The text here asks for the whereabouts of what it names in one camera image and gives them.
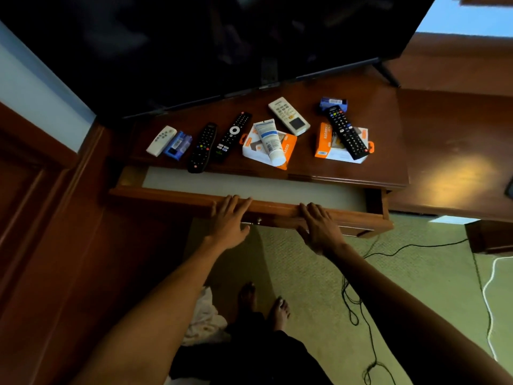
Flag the person's left hand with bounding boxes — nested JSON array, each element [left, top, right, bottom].
[[204, 195, 252, 251]]

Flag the person's right hand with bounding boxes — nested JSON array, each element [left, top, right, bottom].
[[297, 203, 346, 257]]

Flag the wooden drawer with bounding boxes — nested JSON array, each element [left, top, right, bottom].
[[108, 166, 394, 239]]

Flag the person's left forearm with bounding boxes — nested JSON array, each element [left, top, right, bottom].
[[71, 236, 240, 385]]

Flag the person's right forearm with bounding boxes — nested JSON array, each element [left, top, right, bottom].
[[325, 242, 513, 385]]

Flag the orange and white box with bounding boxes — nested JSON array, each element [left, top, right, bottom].
[[240, 122, 298, 171], [314, 122, 375, 164]]

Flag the slim black remote control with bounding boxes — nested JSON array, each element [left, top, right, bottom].
[[187, 122, 218, 174]]

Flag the person's left foot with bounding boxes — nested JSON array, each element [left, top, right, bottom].
[[238, 281, 257, 318]]

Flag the person's foot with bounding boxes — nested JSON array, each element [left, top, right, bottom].
[[267, 297, 292, 333], [238, 281, 257, 318]]

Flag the white cream tube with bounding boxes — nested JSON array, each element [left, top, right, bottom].
[[253, 119, 287, 167]]

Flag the blue battery blister pack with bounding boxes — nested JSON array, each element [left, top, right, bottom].
[[163, 130, 193, 161]]

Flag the person's right foot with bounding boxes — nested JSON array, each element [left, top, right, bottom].
[[267, 297, 292, 333]]

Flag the large black remote control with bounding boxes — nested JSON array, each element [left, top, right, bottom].
[[324, 105, 370, 161]]

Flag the small white remote control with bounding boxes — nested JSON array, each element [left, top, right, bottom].
[[146, 125, 178, 157]]

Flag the white air conditioner remote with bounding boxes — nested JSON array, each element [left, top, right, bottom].
[[268, 96, 311, 137]]

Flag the pale pink cloth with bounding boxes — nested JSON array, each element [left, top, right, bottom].
[[181, 286, 230, 346]]

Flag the wooden television cabinet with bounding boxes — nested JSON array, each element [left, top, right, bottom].
[[107, 68, 410, 241]]

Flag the small blue box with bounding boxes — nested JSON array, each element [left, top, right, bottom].
[[319, 97, 348, 113]]

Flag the person's black shorts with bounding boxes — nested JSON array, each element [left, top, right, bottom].
[[168, 312, 334, 385]]

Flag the wooden desk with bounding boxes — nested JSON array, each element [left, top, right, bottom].
[[386, 32, 513, 255]]

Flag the black television stand foot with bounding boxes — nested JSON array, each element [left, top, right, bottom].
[[373, 62, 402, 89]]

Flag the black flat television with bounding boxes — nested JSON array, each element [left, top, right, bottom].
[[0, 0, 438, 121]]

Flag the wooden door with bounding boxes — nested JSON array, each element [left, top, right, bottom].
[[0, 101, 106, 301]]

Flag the black remote with white ring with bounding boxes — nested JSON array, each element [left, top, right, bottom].
[[212, 111, 253, 160]]

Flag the black cable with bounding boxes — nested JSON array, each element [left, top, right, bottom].
[[340, 236, 469, 385]]

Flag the white cable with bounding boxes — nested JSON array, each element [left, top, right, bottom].
[[482, 256, 513, 362]]

